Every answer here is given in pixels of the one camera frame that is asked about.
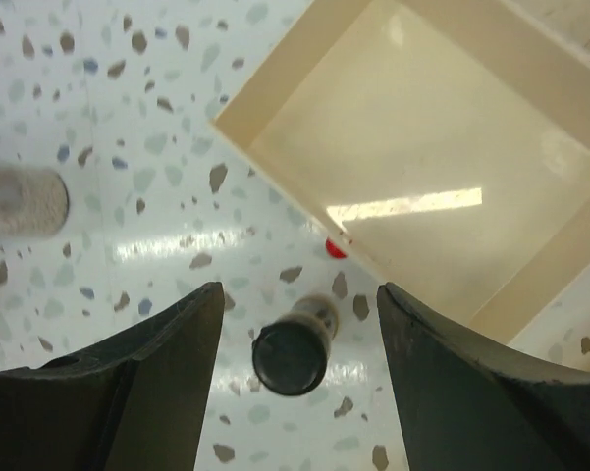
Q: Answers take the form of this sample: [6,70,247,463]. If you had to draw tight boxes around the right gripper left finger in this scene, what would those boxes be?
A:
[0,282,225,470]

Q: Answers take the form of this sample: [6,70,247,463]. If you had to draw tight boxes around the small red ball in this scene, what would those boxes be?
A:
[325,238,347,259]

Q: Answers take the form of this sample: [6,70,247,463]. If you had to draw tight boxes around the beige divided wooden tray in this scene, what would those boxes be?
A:
[214,1,590,342]

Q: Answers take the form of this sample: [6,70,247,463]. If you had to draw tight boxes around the dark spice shaker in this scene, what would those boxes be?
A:
[251,294,339,397]

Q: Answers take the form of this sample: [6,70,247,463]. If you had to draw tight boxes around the back right glass jar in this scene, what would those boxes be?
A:
[0,166,70,237]

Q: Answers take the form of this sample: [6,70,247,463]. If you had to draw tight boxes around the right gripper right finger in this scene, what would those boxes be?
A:
[376,283,590,470]

